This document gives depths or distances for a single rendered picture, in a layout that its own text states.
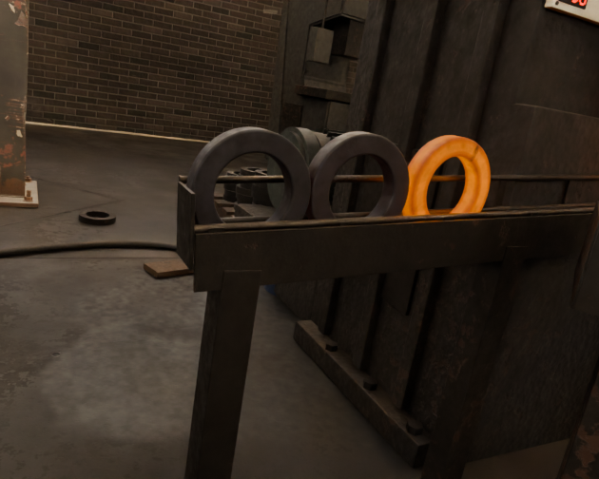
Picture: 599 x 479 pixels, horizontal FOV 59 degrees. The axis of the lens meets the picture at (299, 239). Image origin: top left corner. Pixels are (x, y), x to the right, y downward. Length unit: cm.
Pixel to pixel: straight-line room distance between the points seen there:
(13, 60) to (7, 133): 38
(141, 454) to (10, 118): 227
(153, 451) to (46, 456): 22
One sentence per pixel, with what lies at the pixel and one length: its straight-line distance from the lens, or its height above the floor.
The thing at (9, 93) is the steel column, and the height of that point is 57.
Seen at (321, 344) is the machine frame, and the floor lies 7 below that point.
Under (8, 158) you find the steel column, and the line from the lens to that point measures 326.
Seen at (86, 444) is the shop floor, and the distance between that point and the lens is 135.
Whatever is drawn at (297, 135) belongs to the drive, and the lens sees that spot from 221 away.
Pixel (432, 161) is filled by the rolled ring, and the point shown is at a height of 75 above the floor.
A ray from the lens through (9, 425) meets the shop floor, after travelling 143.
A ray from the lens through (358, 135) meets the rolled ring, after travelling 83.
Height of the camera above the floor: 82
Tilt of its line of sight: 15 degrees down
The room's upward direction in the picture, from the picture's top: 9 degrees clockwise
